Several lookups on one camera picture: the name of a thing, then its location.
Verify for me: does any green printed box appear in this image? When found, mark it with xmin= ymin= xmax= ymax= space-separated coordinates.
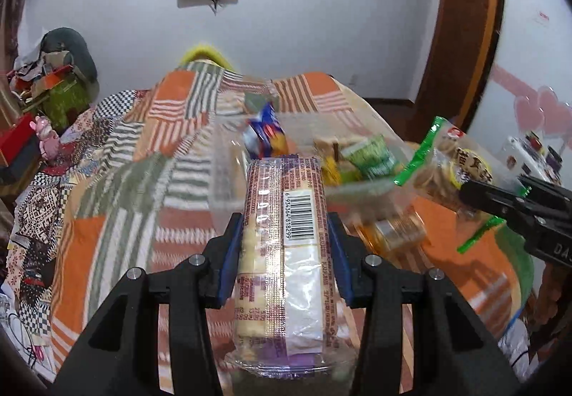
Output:
xmin=38 ymin=76 xmax=92 ymax=131

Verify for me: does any grey rolled cushion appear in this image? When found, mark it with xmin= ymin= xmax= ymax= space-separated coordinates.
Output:
xmin=40 ymin=27 xmax=100 ymax=81

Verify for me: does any clear plastic box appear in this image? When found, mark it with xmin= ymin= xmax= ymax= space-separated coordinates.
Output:
xmin=210 ymin=110 xmax=418 ymax=238

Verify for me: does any orange patchwork blanket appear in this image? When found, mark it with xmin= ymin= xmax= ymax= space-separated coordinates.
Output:
xmin=49 ymin=70 xmax=534 ymax=396

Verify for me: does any yellow padded hoop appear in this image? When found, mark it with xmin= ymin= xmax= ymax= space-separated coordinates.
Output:
xmin=179 ymin=44 xmax=235 ymax=70

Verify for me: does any green cloth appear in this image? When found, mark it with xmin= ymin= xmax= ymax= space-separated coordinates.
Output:
xmin=500 ymin=222 xmax=536 ymax=321

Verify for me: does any small green snack packet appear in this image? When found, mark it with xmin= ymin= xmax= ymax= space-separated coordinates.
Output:
xmin=342 ymin=134 xmax=400 ymax=180

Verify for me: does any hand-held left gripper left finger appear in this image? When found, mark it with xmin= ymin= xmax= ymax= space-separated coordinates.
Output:
xmin=58 ymin=212 xmax=244 ymax=396

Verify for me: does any pile of household clutter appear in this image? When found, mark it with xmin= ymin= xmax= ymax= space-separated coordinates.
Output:
xmin=6 ymin=50 xmax=74 ymax=103

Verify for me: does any blue snack packet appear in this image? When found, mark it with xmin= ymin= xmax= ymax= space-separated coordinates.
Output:
xmin=243 ymin=103 xmax=287 ymax=158

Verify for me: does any pink plush toy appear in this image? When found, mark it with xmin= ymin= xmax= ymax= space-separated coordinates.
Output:
xmin=29 ymin=115 xmax=61 ymax=160

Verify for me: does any white appliance with magnets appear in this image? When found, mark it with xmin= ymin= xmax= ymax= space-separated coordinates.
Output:
xmin=500 ymin=134 xmax=566 ymax=182

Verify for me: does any purple cracker pack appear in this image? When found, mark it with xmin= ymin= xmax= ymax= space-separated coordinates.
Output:
xmin=226 ymin=157 xmax=358 ymax=379

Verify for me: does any patterned bed sheet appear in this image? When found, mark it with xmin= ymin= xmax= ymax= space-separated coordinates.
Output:
xmin=0 ymin=90 xmax=153 ymax=379

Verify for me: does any green-edged biscuit packet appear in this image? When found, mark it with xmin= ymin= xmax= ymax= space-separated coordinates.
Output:
xmin=393 ymin=117 xmax=532 ymax=254

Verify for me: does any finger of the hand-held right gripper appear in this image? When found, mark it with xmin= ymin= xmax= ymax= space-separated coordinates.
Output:
xmin=518 ymin=174 xmax=572 ymax=202
xmin=459 ymin=180 xmax=543 ymax=227

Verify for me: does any brown bread packet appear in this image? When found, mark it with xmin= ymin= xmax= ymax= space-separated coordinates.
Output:
xmin=357 ymin=208 xmax=426 ymax=254

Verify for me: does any red and black box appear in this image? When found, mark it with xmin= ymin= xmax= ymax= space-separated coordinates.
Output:
xmin=0 ymin=112 xmax=43 ymax=184

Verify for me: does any striped brown curtain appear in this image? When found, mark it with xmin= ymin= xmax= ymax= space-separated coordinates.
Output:
xmin=0 ymin=0 xmax=25 ymax=124

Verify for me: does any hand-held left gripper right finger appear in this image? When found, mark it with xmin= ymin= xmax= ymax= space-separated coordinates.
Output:
xmin=326 ymin=212 xmax=519 ymax=396

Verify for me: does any pink heart wall decal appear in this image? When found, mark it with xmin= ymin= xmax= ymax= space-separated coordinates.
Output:
xmin=492 ymin=63 xmax=572 ymax=142

